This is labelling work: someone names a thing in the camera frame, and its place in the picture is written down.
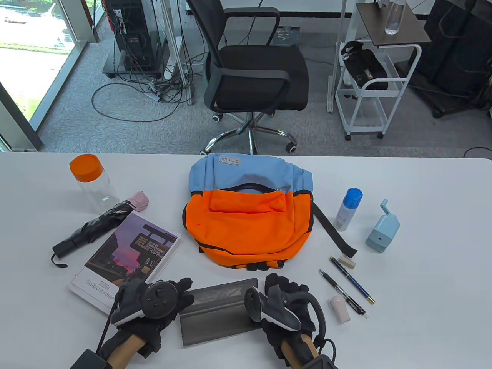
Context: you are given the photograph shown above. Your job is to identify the black hand controller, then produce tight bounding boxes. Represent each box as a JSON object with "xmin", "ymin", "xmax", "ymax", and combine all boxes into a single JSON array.
[
  {"xmin": 110, "ymin": 279, "xmax": 180, "ymax": 327},
  {"xmin": 244, "ymin": 286, "xmax": 327, "ymax": 343}
]

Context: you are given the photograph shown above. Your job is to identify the blue pen with gold trim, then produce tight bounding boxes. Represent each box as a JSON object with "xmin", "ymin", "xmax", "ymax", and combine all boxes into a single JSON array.
[{"xmin": 329, "ymin": 256, "xmax": 376, "ymax": 305}]

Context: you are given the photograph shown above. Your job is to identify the clear plastic bag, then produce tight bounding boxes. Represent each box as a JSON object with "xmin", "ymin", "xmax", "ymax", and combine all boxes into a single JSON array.
[{"xmin": 271, "ymin": 26, "xmax": 301, "ymax": 47}]

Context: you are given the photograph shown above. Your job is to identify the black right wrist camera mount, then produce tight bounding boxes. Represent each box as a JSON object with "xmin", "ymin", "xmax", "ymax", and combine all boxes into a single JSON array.
[{"xmin": 294, "ymin": 354, "xmax": 339, "ymax": 369}]

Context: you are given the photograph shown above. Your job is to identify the tangle of black floor cables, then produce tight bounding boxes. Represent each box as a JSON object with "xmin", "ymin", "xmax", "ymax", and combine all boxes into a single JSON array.
[{"xmin": 91, "ymin": 0, "xmax": 208, "ymax": 123}]

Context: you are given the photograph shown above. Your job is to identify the black pen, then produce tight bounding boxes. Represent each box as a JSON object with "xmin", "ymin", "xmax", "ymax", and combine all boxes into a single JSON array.
[{"xmin": 319, "ymin": 269, "xmax": 369, "ymax": 319}]

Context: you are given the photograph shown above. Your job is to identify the clear water bottle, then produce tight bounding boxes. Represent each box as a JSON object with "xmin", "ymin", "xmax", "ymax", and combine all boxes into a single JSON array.
[{"xmin": 385, "ymin": 0, "xmax": 406, "ymax": 35}]

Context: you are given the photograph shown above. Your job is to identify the person's right hand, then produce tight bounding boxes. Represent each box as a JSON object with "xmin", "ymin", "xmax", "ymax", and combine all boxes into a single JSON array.
[{"xmin": 260, "ymin": 272, "xmax": 327, "ymax": 361}]

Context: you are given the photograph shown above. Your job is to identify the black right hand controller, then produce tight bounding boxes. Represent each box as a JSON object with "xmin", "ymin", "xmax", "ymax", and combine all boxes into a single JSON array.
[{"xmin": 244, "ymin": 286, "xmax": 327, "ymax": 343}]

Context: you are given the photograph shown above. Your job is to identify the black office chair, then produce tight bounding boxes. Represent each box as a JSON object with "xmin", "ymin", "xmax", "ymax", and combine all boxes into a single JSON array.
[{"xmin": 186, "ymin": 0, "xmax": 310, "ymax": 155}]

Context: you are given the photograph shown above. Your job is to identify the black and pink folded umbrella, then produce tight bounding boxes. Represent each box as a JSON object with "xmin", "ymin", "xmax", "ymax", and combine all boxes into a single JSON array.
[{"xmin": 51, "ymin": 191, "xmax": 150, "ymax": 269}]

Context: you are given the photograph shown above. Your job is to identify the light blue pencil sharpener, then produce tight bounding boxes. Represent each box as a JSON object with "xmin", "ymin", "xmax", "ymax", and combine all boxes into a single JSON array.
[{"xmin": 365, "ymin": 199, "xmax": 401, "ymax": 254}]

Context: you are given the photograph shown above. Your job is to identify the white frame post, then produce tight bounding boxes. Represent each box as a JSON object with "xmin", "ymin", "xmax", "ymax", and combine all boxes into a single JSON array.
[{"xmin": 327, "ymin": 0, "xmax": 348, "ymax": 113}]

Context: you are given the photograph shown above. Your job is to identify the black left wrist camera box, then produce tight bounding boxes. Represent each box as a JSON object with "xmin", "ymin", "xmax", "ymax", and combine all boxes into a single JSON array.
[{"xmin": 69, "ymin": 349, "xmax": 110, "ymax": 369}]

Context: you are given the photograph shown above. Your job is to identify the small pink stapler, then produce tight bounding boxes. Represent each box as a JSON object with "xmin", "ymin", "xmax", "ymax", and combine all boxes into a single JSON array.
[{"xmin": 328, "ymin": 295, "xmax": 351, "ymax": 326}]

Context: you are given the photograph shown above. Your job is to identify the book with purple sunset cover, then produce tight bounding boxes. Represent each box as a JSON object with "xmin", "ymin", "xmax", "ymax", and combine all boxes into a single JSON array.
[{"xmin": 68, "ymin": 213, "xmax": 182, "ymax": 315}]

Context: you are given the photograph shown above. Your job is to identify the grey pencil case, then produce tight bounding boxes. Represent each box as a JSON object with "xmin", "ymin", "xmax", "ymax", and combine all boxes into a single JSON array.
[{"xmin": 179, "ymin": 278, "xmax": 270, "ymax": 347}]

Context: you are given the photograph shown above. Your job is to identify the white cart with brown top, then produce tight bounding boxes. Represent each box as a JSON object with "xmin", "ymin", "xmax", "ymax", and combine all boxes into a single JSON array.
[{"xmin": 334, "ymin": 2, "xmax": 432, "ymax": 141}]

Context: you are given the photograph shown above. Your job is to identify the person's right forearm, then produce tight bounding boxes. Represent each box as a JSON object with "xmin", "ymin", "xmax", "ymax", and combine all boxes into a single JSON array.
[{"xmin": 280, "ymin": 334, "xmax": 320, "ymax": 369}]

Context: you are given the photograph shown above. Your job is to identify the white spray can blue cap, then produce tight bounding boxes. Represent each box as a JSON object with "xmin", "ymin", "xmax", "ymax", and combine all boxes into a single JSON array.
[{"xmin": 333, "ymin": 188, "xmax": 363, "ymax": 232}]

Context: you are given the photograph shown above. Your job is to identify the aluminium frame leg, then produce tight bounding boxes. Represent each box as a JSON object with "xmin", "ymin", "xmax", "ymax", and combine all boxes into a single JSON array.
[{"xmin": 160, "ymin": 0, "xmax": 194, "ymax": 106}]

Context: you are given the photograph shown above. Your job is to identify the person's left hand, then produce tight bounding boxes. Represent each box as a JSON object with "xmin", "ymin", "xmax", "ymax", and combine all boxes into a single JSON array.
[{"xmin": 111, "ymin": 277, "xmax": 195, "ymax": 354}]

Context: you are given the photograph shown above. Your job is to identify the black computer tower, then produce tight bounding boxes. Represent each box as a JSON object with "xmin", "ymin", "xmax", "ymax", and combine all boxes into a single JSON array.
[{"xmin": 102, "ymin": 0, "xmax": 170, "ymax": 79}]

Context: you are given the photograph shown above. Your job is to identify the black left hand controller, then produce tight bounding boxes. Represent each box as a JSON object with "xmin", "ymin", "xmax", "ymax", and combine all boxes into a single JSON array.
[{"xmin": 110, "ymin": 279, "xmax": 180, "ymax": 327}]

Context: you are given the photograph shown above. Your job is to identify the person's left forearm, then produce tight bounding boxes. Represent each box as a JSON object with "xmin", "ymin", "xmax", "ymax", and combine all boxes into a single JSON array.
[{"xmin": 105, "ymin": 333, "xmax": 145, "ymax": 369}]

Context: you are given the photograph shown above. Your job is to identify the orange and blue school bag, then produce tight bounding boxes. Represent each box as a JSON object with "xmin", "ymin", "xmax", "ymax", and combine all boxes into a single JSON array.
[{"xmin": 182, "ymin": 154, "xmax": 359, "ymax": 271}]

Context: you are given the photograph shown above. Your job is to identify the black bag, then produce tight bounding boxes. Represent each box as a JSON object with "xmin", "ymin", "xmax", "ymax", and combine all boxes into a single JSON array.
[{"xmin": 341, "ymin": 41, "xmax": 389, "ymax": 91}]

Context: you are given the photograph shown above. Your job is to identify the black equipment stand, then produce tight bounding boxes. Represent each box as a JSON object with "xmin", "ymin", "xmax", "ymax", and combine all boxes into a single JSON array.
[{"xmin": 396, "ymin": 0, "xmax": 492, "ymax": 119}]

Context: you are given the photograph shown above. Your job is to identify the clear bottle with orange lid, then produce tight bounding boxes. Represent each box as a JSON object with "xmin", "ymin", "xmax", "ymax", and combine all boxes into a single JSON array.
[{"xmin": 69, "ymin": 154, "xmax": 121, "ymax": 214}]

